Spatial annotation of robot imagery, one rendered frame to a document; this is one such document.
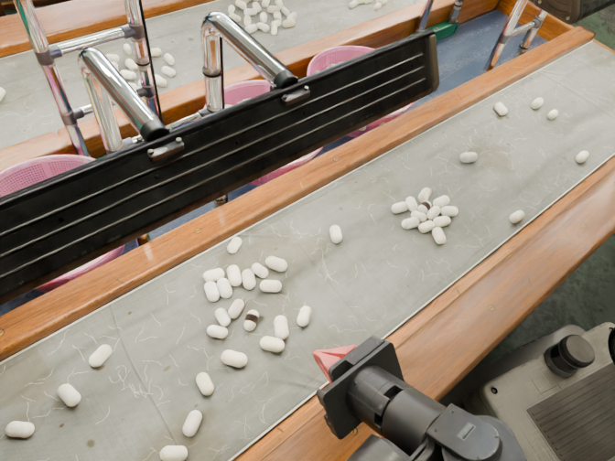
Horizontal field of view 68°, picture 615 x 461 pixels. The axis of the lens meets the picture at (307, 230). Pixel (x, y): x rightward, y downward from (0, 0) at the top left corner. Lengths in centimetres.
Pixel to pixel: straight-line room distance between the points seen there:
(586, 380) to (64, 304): 106
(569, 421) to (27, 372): 101
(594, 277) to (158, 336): 174
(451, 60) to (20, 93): 111
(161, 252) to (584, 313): 160
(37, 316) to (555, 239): 89
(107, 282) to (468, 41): 126
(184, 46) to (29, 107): 38
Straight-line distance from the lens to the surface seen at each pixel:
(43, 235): 43
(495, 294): 84
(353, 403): 50
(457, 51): 153
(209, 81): 65
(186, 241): 78
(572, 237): 100
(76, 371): 74
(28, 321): 77
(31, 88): 116
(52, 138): 99
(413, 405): 46
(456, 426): 42
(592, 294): 206
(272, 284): 74
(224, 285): 74
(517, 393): 113
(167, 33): 128
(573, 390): 120
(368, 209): 89
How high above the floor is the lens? 141
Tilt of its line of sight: 54 degrees down
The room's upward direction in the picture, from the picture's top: 12 degrees clockwise
